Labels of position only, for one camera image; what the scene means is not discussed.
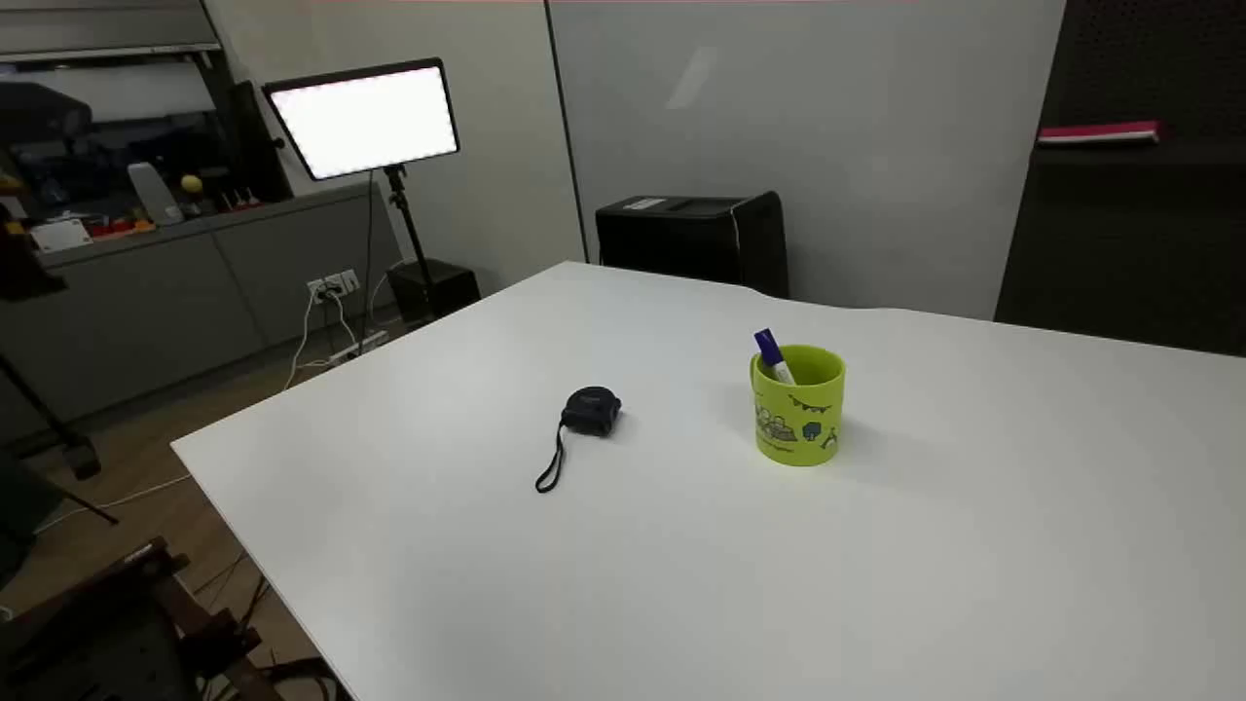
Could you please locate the black marker with blue cap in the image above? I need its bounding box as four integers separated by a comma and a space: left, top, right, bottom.
752, 329, 799, 386

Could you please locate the yellow-green mug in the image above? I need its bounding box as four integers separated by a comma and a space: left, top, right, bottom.
747, 341, 850, 473

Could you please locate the black cabinet box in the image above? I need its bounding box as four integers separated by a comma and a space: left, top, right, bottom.
592, 188, 789, 300

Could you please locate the black box under light stand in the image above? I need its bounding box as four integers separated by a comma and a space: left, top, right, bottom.
385, 256, 481, 329

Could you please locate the black light stand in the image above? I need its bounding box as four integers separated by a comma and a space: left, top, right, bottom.
377, 163, 438, 286

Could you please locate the LED light panel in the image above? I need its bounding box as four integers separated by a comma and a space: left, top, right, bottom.
259, 54, 468, 188

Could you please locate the grey sideboard cabinet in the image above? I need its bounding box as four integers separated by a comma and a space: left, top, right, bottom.
0, 181, 397, 442

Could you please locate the dark shelf unit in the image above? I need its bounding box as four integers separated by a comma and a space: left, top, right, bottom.
994, 0, 1246, 361

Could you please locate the red folder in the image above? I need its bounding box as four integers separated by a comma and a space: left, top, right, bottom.
1030, 117, 1164, 154

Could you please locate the black chair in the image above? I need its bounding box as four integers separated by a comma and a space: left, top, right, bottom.
0, 538, 351, 701

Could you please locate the grey overhead cabinet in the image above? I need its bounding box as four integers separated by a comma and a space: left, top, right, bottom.
0, 0, 227, 67

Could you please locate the white wall power outlet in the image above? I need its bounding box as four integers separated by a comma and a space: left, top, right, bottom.
305, 265, 362, 304

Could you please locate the white power cable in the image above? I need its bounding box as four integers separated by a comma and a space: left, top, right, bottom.
285, 286, 392, 389

